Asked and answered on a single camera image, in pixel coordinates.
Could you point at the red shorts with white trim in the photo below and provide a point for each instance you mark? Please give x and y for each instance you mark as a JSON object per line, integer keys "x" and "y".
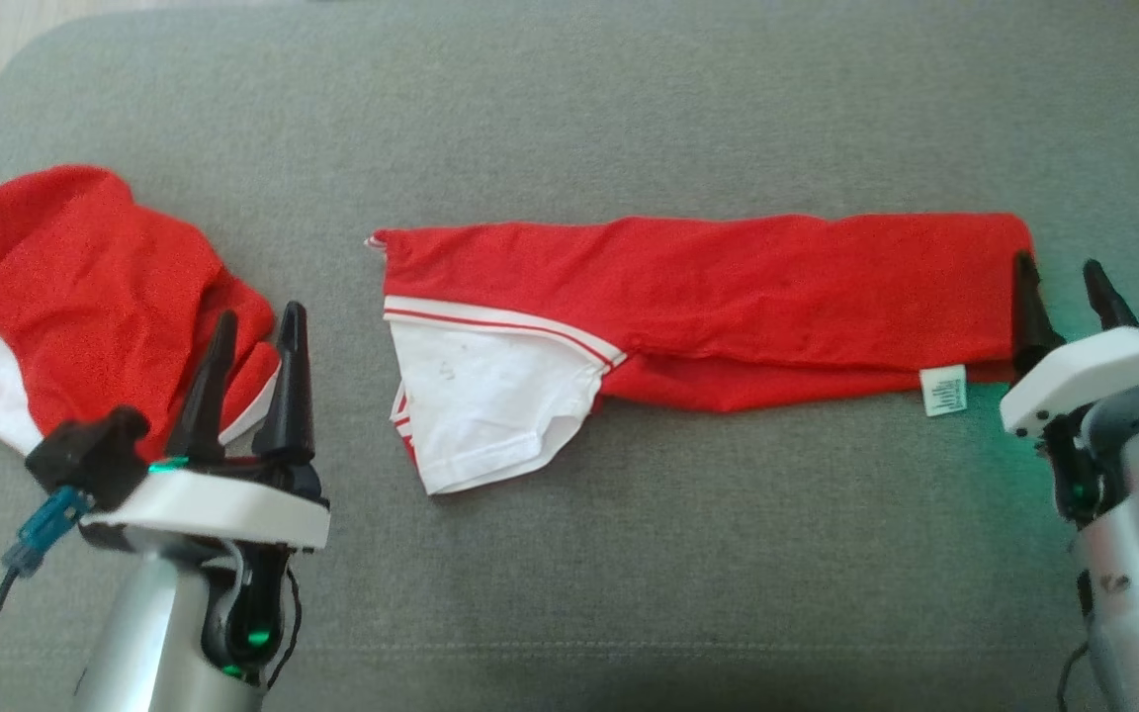
{"x": 85, "y": 287}

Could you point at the red T-shirt with white sleeves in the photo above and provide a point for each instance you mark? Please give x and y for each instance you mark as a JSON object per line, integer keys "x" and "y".
{"x": 728, "y": 287}

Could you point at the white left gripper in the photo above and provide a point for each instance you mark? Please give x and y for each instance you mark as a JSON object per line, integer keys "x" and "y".
{"x": 223, "y": 504}

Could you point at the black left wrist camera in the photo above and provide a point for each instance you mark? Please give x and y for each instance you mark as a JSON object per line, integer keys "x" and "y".
{"x": 90, "y": 455}

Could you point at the large grey fabric sofa ottoman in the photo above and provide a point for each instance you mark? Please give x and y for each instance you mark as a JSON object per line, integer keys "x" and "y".
{"x": 569, "y": 99}

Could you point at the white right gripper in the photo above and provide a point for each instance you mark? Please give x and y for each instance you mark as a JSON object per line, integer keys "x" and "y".
{"x": 1094, "y": 371}

